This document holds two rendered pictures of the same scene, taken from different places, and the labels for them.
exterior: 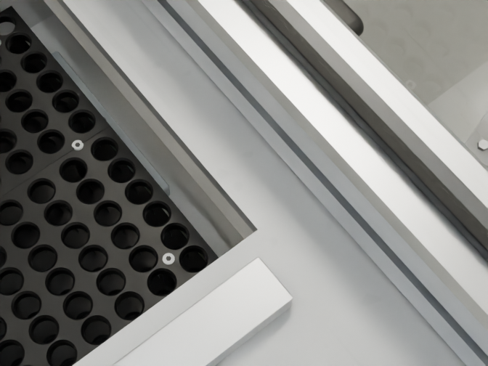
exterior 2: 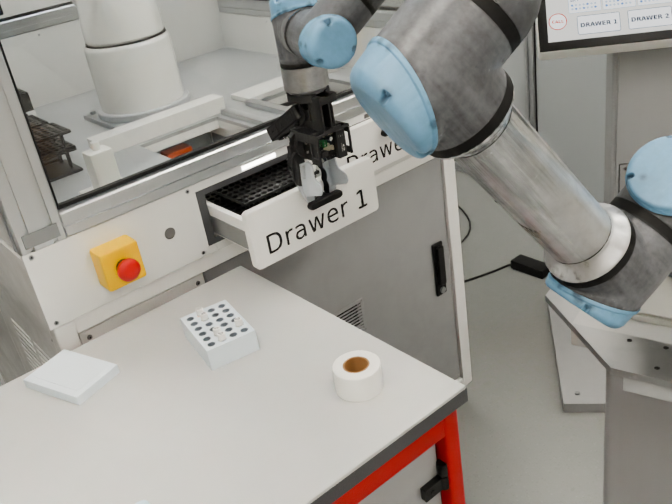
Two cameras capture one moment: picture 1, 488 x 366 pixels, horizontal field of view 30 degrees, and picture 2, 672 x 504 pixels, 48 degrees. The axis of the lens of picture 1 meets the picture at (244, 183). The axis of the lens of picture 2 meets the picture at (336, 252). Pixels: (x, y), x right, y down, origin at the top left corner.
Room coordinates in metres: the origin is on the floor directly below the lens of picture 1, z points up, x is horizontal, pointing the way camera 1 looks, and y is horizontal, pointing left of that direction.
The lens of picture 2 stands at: (0.31, -1.57, 1.45)
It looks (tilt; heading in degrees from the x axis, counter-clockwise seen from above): 28 degrees down; 97
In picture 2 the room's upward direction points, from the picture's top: 10 degrees counter-clockwise
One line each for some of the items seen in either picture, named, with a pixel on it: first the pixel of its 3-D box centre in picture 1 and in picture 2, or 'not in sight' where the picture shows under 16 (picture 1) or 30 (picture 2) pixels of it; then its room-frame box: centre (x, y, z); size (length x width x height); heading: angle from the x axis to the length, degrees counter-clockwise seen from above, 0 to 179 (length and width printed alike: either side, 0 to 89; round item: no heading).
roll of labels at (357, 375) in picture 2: not in sight; (357, 375); (0.20, -0.70, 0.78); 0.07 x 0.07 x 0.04
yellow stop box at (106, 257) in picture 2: not in sight; (119, 263); (-0.20, -0.44, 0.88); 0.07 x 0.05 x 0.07; 42
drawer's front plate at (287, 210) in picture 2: not in sight; (314, 210); (0.13, -0.32, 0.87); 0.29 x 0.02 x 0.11; 42
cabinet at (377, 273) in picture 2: not in sight; (214, 303); (-0.25, 0.18, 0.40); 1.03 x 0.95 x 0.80; 42
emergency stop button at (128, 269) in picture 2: not in sight; (127, 268); (-0.18, -0.47, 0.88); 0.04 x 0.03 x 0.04; 42
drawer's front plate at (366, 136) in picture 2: not in sight; (384, 139); (0.27, 0.00, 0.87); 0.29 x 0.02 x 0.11; 42
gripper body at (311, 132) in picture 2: not in sight; (316, 125); (0.17, -0.36, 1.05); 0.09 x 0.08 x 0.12; 132
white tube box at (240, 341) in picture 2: not in sight; (219, 333); (-0.03, -0.55, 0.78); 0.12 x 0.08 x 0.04; 122
